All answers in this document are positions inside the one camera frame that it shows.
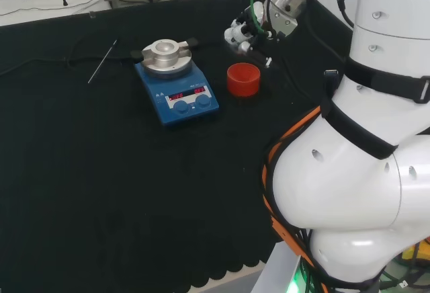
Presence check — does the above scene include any clear round-bottom flask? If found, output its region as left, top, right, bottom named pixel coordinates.
left=249, top=49, right=282, bottom=72

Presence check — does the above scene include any orange robot cable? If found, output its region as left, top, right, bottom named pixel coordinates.
left=260, top=106, right=324, bottom=293

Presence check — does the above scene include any thin metal probe rod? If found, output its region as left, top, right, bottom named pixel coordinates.
left=87, top=38, right=120, bottom=85

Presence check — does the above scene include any green robot cable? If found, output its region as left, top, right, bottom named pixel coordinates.
left=250, top=0, right=273, bottom=38

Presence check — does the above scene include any black heater cable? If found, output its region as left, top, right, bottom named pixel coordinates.
left=0, top=49, right=136, bottom=76

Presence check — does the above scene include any heater with blue base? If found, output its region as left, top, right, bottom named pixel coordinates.
left=130, top=37, right=221, bottom=130

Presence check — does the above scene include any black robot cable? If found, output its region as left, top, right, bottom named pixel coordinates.
left=303, top=0, right=354, bottom=64

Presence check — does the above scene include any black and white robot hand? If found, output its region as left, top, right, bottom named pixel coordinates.
left=224, top=1, right=299, bottom=59

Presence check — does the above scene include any black bench cloth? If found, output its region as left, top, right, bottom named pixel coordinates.
left=0, top=0, right=353, bottom=293

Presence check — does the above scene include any red round flask holder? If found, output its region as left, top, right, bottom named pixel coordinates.
left=226, top=62, right=262, bottom=99

